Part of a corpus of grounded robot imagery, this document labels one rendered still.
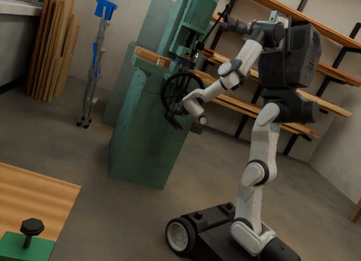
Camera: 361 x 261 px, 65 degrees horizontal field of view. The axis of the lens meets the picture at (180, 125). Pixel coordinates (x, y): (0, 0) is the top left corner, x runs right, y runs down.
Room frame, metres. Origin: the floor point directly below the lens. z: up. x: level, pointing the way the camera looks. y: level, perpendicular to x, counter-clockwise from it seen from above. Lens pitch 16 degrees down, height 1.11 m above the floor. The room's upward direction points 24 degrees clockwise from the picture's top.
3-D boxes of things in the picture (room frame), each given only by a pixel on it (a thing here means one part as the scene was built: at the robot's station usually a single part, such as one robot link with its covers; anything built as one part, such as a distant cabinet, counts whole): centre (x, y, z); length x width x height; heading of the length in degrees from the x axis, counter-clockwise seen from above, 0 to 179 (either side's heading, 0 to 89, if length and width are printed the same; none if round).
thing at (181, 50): (2.10, 0.19, 1.03); 0.14 x 0.07 x 0.09; 21
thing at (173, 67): (1.90, 0.14, 0.91); 0.15 x 0.14 x 0.09; 111
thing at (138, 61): (1.98, 0.17, 0.87); 0.61 x 0.30 x 0.06; 111
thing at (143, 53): (2.09, 0.16, 0.92); 0.62 x 0.02 x 0.04; 111
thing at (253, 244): (1.45, -0.63, 0.28); 0.21 x 0.20 x 0.13; 51
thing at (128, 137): (2.20, 0.23, 0.36); 0.58 x 0.45 x 0.71; 21
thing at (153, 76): (2.03, 0.17, 0.82); 0.40 x 0.21 x 0.04; 111
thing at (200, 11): (2.09, 0.19, 1.35); 0.18 x 0.18 x 0.31
